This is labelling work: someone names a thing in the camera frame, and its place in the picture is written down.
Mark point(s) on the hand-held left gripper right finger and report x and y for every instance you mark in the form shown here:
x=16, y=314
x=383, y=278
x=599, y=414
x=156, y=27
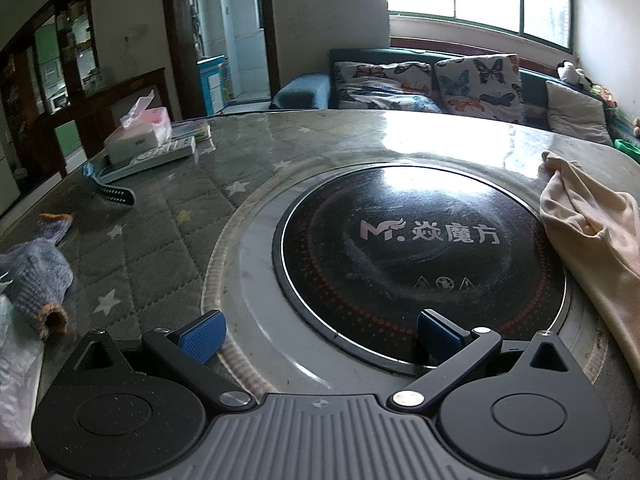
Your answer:
x=440, y=332

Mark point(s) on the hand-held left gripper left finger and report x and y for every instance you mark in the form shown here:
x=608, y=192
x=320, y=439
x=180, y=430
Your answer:
x=202, y=335

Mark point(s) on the beige cloth garment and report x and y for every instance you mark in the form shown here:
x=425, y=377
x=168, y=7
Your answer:
x=585, y=240

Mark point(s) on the round black induction cooktop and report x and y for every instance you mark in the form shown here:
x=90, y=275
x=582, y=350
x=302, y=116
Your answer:
x=400, y=260

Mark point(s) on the grey knit sock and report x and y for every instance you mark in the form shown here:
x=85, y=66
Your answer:
x=35, y=275

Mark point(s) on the white remote control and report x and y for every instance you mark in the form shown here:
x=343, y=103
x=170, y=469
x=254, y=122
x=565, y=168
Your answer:
x=150, y=157

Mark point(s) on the white plastic bag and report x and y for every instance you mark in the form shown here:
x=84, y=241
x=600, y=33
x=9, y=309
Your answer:
x=17, y=375

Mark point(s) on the white box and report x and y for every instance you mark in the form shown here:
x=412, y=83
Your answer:
x=132, y=147

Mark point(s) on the stack of booklets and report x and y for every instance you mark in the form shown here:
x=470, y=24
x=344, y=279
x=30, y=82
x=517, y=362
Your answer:
x=192, y=131

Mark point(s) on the pink tissue pack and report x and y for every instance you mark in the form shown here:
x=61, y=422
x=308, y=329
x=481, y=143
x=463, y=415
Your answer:
x=150, y=117

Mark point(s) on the butterfly print cushion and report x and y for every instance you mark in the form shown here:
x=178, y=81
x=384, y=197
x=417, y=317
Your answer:
x=480, y=87
x=380, y=85

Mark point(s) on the small blue cabinet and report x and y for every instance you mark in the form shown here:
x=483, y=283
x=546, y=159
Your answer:
x=210, y=85

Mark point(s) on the dark wooden cabinet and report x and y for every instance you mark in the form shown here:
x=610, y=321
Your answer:
x=100, y=105

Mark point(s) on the grey pillow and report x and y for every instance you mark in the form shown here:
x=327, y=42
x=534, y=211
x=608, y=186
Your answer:
x=575, y=112

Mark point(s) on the teal sofa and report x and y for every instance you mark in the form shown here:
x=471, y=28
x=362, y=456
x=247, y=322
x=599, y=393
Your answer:
x=300, y=91

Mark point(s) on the green plastic item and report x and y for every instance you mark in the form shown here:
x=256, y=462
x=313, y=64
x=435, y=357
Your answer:
x=627, y=145

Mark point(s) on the black white plush toy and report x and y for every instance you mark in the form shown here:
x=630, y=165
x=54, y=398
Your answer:
x=570, y=72

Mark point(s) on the dark wooden door frame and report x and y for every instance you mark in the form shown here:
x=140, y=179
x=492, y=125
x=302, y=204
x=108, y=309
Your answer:
x=172, y=35

